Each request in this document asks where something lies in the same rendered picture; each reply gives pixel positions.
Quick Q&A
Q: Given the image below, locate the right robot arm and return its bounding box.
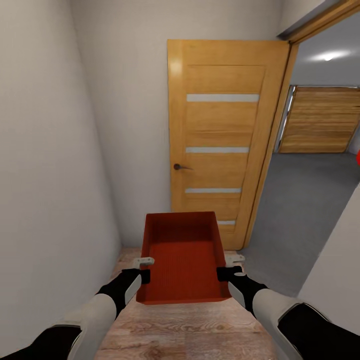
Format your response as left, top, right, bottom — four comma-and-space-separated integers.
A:
216, 254, 360, 360

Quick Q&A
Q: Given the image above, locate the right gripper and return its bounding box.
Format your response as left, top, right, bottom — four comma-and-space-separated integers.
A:
216, 265, 243, 282

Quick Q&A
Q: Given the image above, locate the storage box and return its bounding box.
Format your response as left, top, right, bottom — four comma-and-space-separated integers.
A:
136, 211, 233, 305

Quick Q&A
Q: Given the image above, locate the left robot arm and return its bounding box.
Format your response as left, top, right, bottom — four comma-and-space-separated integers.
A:
0, 257, 155, 360

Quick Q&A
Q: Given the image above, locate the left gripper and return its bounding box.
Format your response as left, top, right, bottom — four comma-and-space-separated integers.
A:
137, 269, 151, 284

